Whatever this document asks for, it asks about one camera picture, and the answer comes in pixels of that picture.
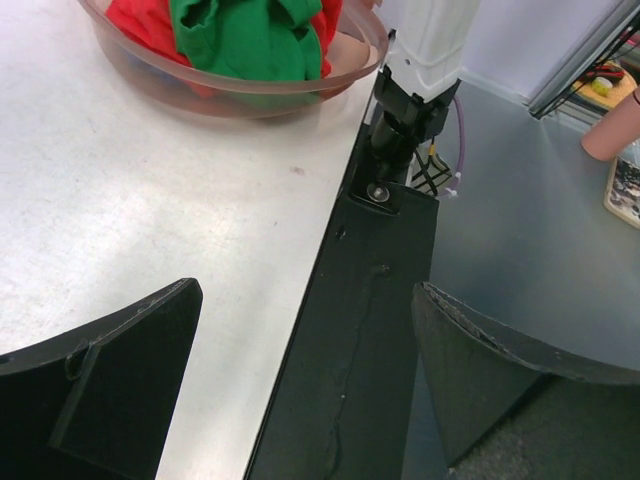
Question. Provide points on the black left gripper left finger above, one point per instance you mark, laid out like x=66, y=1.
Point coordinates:
x=96, y=402

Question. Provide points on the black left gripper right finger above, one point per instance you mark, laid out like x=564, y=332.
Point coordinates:
x=509, y=406

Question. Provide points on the red tank top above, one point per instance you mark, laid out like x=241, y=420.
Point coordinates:
x=145, y=30

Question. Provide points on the green tank top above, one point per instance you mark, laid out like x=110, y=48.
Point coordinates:
x=250, y=40

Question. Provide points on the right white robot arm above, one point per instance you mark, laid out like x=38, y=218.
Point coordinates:
x=418, y=81

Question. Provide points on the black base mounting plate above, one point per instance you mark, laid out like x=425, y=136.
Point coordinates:
x=341, y=402

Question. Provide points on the patterned flat board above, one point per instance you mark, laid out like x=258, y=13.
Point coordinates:
x=622, y=191

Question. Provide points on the pink object beyond table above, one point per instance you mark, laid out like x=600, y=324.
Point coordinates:
x=615, y=131

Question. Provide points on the pink translucent plastic basin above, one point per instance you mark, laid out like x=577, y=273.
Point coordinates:
x=239, y=59

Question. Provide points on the yellow item behind rail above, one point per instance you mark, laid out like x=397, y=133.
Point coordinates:
x=606, y=86

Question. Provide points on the aluminium frame rail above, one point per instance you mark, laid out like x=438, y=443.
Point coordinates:
x=598, y=46

